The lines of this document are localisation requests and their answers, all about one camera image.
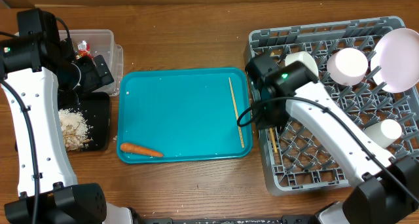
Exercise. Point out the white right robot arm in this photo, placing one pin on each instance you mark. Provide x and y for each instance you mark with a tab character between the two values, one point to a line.
385	188

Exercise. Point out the pile of rice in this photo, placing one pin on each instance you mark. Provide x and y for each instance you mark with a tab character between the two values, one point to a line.
74	129

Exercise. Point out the pink bowl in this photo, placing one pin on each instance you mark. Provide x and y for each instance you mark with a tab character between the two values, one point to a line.
348	66

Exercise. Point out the clear plastic bin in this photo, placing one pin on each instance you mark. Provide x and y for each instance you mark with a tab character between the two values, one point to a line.
102	42

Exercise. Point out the orange carrot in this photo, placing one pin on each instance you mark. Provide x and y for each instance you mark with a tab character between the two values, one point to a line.
139	150

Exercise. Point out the teal plastic tray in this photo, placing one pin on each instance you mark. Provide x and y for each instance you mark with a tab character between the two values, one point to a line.
186	114

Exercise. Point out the wooden chopstick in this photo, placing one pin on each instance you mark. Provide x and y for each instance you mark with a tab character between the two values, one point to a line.
273	140
236	112

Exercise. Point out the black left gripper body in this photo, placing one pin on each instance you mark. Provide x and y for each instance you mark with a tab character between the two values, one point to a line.
90	80

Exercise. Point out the grey dishwasher rack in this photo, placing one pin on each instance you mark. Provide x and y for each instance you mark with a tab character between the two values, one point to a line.
302	163

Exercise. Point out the red snack wrapper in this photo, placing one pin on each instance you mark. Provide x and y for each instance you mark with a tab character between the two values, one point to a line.
83	49

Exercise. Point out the black plastic tray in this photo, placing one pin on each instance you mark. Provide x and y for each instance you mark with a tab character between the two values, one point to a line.
96	109

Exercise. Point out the white cup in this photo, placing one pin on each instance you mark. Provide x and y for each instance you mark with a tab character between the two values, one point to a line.
384	133

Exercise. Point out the white bowl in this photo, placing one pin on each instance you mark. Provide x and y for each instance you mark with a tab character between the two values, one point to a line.
305	58

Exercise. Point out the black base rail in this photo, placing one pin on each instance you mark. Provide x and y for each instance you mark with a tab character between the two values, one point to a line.
229	220

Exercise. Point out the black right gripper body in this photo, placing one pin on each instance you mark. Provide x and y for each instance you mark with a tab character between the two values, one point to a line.
266	118

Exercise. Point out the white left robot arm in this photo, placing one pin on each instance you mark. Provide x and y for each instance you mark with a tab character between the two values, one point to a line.
33	68

